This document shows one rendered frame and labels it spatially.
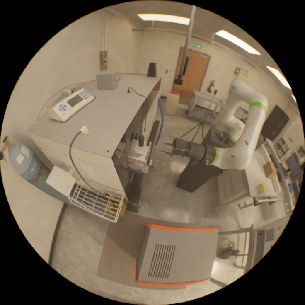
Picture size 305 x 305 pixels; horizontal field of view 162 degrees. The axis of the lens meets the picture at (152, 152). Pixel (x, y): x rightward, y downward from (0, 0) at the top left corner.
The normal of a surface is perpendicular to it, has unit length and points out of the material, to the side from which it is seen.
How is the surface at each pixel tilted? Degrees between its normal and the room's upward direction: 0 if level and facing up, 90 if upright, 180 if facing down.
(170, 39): 90
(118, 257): 0
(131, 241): 0
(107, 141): 0
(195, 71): 90
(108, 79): 90
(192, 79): 90
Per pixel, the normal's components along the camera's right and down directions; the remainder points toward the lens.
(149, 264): 0.11, -0.61
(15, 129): 0.97, 0.22
